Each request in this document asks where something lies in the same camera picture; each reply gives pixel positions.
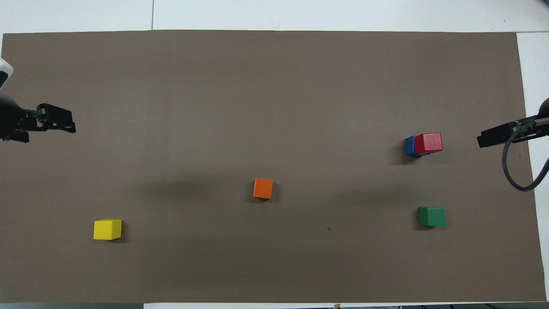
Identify orange wooden block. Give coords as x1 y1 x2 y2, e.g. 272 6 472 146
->
253 179 274 200

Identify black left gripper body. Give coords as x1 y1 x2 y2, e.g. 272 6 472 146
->
0 94 31 140

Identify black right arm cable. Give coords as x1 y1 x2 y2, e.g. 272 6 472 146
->
502 121 549 192

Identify yellow wooden block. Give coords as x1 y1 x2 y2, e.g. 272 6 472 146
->
94 219 122 240

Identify red wooden block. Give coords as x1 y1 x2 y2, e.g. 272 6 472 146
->
414 132 443 156

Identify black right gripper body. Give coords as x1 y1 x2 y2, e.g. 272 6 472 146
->
531 97 549 139

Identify green wooden block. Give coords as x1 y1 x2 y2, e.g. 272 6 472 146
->
419 207 446 227

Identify brown table mat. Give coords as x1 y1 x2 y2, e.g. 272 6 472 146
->
0 30 547 303

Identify blue wooden block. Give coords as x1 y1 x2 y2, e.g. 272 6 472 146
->
405 135 430 158

